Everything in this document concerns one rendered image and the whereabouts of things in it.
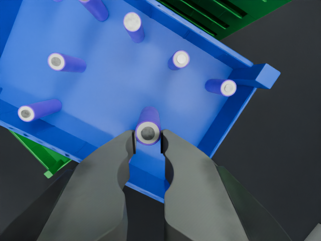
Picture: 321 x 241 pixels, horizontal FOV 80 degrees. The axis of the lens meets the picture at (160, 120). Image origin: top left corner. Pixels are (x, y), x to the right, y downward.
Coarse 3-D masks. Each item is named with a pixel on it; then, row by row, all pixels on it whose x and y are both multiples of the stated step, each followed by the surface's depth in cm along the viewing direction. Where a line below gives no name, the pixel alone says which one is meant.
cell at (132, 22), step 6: (132, 12) 19; (126, 18) 19; (132, 18) 19; (138, 18) 19; (126, 24) 19; (132, 24) 19; (138, 24) 19; (126, 30) 20; (132, 30) 19; (138, 30) 19; (132, 36) 21; (138, 36) 22; (138, 42) 25
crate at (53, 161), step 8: (16, 136) 55; (24, 144) 56; (32, 144) 58; (40, 144) 61; (32, 152) 56; (40, 152) 59; (48, 152) 62; (56, 152) 62; (40, 160) 57; (48, 160) 60; (56, 160) 62; (64, 160) 62; (48, 168) 57; (56, 168) 58; (48, 176) 55
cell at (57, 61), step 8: (48, 56) 20; (56, 56) 20; (64, 56) 20; (72, 56) 22; (48, 64) 20; (56, 64) 19; (64, 64) 20; (72, 64) 21; (80, 64) 24; (80, 72) 26
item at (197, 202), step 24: (168, 144) 11; (192, 144) 11; (168, 168) 10; (192, 168) 9; (168, 192) 8; (192, 192) 8; (216, 192) 8; (168, 216) 7; (192, 216) 7; (216, 216) 7; (168, 240) 7; (192, 240) 6; (216, 240) 6; (240, 240) 6
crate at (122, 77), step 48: (0, 0) 21; (48, 0) 24; (144, 0) 20; (0, 48) 24; (48, 48) 25; (96, 48) 25; (144, 48) 26; (192, 48) 26; (0, 96) 26; (48, 96) 26; (96, 96) 27; (144, 96) 27; (192, 96) 27; (240, 96) 24; (48, 144) 23; (96, 144) 28; (144, 192) 25
